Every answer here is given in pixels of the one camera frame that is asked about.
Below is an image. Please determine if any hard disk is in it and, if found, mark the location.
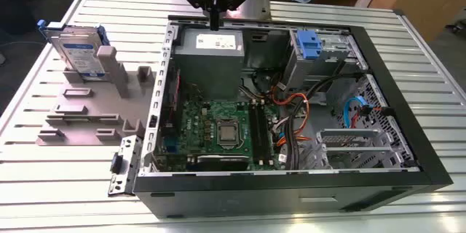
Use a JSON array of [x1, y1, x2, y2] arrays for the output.
[[38, 20, 110, 82]]

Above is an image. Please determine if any metal disk bay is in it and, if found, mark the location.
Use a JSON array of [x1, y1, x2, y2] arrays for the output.
[[315, 128, 420, 170]]

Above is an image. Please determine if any grey power supply unit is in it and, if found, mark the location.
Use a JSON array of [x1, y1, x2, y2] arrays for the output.
[[171, 28, 245, 101]]

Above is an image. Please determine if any blue drive latch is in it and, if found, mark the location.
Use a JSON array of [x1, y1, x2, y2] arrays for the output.
[[297, 30, 323, 61]]

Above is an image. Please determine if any metal optical drive cage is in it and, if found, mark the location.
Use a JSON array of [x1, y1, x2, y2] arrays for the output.
[[283, 28, 368, 92]]

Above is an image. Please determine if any green motherboard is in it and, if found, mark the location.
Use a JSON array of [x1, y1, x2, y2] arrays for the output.
[[157, 99, 289, 171]]

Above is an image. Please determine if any grey parts rack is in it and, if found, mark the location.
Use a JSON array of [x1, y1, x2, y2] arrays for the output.
[[35, 46, 159, 146]]

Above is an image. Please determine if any silver CPU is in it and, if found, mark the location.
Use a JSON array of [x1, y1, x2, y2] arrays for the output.
[[218, 126, 241, 142]]

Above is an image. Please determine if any black RAM slot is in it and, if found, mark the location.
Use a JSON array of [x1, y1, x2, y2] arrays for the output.
[[257, 100, 275, 166], [249, 100, 266, 166]]

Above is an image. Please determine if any CPU socket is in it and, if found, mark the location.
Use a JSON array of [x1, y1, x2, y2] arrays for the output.
[[215, 118, 245, 151]]

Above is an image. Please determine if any green RAM stick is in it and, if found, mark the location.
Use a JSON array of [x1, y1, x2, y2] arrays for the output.
[[62, 117, 99, 123]]

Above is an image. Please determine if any black graphics card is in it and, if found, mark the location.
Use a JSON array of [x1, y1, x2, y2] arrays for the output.
[[186, 154, 251, 171]]

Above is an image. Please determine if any black open PC case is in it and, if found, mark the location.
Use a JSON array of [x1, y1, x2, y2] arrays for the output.
[[133, 14, 454, 219]]

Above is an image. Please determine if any red twisted wire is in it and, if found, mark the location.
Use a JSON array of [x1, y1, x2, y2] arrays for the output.
[[171, 68, 182, 124]]

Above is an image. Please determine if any orange wire bundle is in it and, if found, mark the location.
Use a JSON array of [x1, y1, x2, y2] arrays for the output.
[[271, 92, 313, 148]]

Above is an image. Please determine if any blue flat wire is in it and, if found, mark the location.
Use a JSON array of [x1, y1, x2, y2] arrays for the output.
[[343, 95, 372, 129]]

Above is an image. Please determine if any black cable bundle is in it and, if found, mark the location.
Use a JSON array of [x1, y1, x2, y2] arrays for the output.
[[283, 73, 365, 170]]

